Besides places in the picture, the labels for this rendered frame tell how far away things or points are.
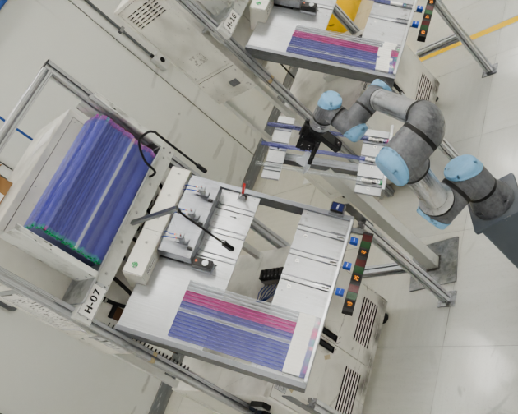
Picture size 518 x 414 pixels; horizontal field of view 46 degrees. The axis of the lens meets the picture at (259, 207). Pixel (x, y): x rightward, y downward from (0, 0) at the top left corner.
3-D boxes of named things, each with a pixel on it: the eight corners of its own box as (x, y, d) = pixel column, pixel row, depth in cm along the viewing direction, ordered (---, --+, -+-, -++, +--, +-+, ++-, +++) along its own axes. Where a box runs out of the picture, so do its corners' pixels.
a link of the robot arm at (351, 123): (375, 117, 205) (350, 96, 207) (353, 142, 206) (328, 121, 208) (376, 121, 213) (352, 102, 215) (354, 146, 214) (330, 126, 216)
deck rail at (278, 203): (353, 224, 245) (354, 216, 239) (352, 228, 244) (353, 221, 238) (187, 181, 258) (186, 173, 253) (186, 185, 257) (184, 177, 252)
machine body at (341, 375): (395, 306, 297) (313, 241, 267) (362, 453, 264) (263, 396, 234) (302, 314, 345) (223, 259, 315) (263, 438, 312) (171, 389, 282)
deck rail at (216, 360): (306, 388, 212) (307, 383, 207) (304, 393, 211) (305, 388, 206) (120, 328, 226) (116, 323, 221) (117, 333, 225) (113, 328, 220)
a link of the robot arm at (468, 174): (502, 179, 205) (481, 155, 199) (474, 209, 206) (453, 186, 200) (479, 167, 216) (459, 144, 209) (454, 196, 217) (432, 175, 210)
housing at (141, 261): (196, 189, 258) (191, 169, 245) (149, 292, 234) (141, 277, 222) (178, 184, 259) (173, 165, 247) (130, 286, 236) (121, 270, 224)
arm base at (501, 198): (508, 177, 217) (494, 161, 212) (519, 207, 206) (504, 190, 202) (469, 197, 225) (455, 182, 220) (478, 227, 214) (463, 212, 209)
